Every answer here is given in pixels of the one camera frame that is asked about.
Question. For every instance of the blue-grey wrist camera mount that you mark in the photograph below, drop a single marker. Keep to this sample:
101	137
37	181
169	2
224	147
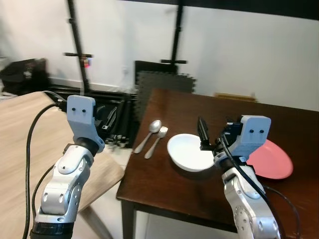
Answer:
80	117
251	134

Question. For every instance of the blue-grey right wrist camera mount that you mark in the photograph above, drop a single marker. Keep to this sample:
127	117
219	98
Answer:
251	134

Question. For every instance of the white bowl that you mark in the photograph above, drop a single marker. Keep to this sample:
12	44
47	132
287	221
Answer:
185	152

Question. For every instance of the silver metal fork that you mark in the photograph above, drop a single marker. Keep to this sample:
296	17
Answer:
162	132

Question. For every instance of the black bag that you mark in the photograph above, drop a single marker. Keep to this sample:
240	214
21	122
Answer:
22	74

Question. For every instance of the black metal floor frame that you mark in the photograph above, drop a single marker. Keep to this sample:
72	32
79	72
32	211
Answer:
124	107

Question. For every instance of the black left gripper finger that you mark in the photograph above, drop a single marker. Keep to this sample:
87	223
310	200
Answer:
111	119

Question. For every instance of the light wooden table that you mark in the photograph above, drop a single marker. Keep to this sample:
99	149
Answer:
15	149

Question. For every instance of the black stand with red light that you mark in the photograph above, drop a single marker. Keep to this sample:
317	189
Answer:
77	35

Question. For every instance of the plain black stand pole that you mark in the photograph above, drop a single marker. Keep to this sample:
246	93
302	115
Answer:
178	35

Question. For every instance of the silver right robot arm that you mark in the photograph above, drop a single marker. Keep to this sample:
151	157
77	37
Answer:
246	204

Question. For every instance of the dark grey foam mat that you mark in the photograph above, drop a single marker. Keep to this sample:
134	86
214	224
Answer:
162	82

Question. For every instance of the tan wooden box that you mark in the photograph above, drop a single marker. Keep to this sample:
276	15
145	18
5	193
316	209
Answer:
235	97

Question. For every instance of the dark brown wooden table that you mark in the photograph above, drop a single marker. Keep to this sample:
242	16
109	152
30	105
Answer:
169	191

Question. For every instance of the pink plate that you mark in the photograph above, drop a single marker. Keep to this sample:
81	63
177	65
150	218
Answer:
274	162

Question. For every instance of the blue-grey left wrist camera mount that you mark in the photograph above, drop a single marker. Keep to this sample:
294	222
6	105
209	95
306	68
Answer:
80	117

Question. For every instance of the silver metal spoon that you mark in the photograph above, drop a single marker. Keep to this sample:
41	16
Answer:
155	125

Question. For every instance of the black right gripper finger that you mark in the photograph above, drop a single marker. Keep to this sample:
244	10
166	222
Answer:
203	132

